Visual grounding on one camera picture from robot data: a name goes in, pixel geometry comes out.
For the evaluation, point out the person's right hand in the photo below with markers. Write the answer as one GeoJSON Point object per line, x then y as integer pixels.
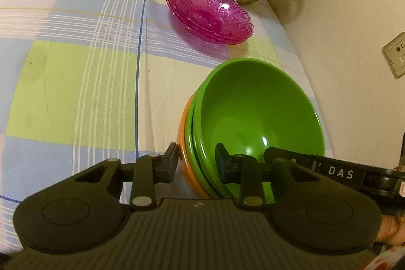
{"type": "Point", "coordinates": [392, 230]}

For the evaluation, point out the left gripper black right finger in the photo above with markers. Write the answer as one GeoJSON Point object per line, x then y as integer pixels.
{"type": "Point", "coordinates": [250, 174]}

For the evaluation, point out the pink glass plate with flowers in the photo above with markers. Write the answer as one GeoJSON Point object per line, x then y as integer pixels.
{"type": "Point", "coordinates": [215, 21]}

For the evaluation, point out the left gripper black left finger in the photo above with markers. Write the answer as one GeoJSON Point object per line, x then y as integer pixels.
{"type": "Point", "coordinates": [110, 175]}

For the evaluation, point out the checkered pastel tablecloth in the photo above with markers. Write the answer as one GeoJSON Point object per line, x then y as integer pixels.
{"type": "Point", "coordinates": [86, 80]}

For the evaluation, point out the single wall socket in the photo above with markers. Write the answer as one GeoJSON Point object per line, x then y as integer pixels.
{"type": "Point", "coordinates": [394, 52]}

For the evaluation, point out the green plastic bowl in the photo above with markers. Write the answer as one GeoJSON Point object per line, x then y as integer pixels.
{"type": "Point", "coordinates": [193, 157]}
{"type": "Point", "coordinates": [250, 105]}

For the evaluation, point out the orange plastic bowl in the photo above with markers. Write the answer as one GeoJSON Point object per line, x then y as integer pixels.
{"type": "Point", "coordinates": [185, 166]}

